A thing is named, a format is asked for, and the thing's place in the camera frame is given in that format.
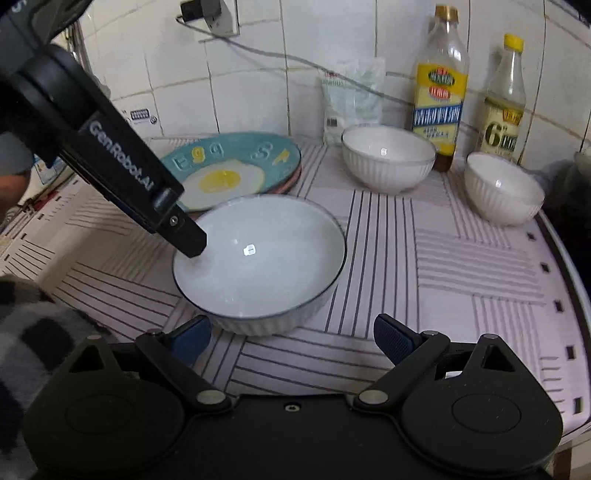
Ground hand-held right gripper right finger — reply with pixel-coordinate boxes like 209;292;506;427
353;314;530;413

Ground white salt bag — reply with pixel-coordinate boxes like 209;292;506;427
320;58;386;146

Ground person's left forearm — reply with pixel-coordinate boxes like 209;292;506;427
0;132;36;223

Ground white ribbed bowl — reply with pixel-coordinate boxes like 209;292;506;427
172;194;347;337
464;152;546;227
342;124;437;193

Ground yellow-label cooking wine bottle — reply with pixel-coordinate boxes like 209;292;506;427
410;4;470;172

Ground black power adapter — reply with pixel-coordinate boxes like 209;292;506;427
179;0;222;23

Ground blue fried egg plate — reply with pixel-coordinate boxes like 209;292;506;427
159;132;303;214

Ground plaid fleece clothing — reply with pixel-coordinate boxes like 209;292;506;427
0;276;114;480

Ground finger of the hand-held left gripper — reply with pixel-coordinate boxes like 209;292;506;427
158;212;208;258

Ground striped white tablecloth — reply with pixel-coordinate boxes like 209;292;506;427
0;134;583;416

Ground hanging metal utensils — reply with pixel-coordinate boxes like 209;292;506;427
65;23;112;100

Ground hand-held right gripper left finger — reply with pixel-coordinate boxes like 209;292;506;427
59;316;234;414

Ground black power cable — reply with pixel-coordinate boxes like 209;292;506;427
174;15;416;105

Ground yellow-cap vinegar bottle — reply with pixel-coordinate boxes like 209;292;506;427
478;34;527;162

